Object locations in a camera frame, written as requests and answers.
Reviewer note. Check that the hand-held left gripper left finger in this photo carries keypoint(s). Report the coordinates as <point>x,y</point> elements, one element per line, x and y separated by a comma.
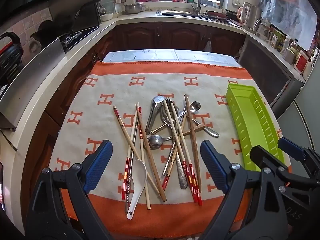
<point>98,165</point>

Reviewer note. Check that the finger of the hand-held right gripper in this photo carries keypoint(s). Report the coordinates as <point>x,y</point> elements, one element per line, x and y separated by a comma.
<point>262,155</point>
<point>290,148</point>

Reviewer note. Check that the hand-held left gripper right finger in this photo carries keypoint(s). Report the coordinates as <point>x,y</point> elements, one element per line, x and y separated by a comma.
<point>212,165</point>

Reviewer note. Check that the brown wooden chopstick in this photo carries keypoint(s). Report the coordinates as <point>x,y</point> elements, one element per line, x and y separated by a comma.
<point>194,155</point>
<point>155,170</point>

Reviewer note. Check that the white ceramic spoon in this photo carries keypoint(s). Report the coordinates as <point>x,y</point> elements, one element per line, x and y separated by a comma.
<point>138,175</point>

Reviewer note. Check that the green plastic utensil tray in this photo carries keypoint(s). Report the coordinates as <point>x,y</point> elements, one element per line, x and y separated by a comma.
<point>246,110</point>

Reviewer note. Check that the decorated bamboo chopstick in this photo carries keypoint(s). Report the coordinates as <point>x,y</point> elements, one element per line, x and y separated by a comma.
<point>166,180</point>
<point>120,118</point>

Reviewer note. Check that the small steel spoon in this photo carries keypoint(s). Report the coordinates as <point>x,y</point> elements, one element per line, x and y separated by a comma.
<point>195,106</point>

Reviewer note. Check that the large steel soup spoon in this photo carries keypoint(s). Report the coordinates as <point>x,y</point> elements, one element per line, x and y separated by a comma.
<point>153,112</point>

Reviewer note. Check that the grey cabinet appliance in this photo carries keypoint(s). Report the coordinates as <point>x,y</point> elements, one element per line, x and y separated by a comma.
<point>267,70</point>

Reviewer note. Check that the red labelled container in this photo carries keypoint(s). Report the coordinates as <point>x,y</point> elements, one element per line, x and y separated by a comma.
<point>301,62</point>

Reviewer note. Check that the white mug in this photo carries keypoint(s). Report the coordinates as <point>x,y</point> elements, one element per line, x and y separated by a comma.
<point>288,56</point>

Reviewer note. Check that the orange beige printed blanket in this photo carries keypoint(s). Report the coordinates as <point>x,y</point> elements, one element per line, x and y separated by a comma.
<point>160,85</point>

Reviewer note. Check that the lit screen device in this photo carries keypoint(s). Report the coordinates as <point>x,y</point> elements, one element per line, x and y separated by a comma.
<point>2,187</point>

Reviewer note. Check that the oil bottle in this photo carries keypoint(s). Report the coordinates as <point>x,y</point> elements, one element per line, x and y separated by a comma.
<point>294,46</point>

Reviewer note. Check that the white capped bottle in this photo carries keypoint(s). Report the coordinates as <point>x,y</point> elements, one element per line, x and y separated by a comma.
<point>286,43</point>

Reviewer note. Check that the glass jar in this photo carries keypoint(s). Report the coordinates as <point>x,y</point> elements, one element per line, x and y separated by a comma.
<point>275,41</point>

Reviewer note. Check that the steel splash panel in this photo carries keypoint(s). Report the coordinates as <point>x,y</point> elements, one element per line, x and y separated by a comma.
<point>32,72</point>

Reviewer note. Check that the hanging plastic bag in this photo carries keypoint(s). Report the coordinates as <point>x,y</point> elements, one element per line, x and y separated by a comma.
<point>207,46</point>

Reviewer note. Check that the glass pitcher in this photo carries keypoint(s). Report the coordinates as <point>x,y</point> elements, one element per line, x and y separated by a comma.
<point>263,30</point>

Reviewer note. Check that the gas stove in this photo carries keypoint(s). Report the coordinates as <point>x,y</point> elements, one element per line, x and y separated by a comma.
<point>77,38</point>

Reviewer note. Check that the black kitchen appliance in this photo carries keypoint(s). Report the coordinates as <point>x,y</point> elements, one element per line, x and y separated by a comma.
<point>10,57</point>

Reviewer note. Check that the white pink electric kettle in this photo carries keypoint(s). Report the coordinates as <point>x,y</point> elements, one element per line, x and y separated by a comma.
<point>250,15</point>

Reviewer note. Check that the black kettle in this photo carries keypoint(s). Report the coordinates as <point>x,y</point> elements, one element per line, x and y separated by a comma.
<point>46,33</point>

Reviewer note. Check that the red black pan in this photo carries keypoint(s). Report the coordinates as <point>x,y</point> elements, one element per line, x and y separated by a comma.
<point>216,15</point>

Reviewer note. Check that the white bowl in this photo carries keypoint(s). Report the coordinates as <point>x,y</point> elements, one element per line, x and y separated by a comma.
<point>106,17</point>

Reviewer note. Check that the black wok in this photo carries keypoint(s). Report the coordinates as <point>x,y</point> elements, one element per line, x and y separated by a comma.
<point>72,17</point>

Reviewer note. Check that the steel ladle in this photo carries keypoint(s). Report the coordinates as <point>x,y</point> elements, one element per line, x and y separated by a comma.
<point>102,10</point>

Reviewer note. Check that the steel kitchen sink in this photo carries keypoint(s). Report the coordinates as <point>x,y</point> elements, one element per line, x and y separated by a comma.
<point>175,13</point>

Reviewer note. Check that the steel cooking pot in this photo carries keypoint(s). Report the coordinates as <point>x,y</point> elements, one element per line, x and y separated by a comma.
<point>132,8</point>

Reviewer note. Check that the plastic wall cover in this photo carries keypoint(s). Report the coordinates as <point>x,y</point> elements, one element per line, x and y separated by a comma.
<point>287,7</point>

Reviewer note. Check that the white wall socket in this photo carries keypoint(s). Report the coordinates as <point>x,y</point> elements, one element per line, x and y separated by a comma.
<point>237,1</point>

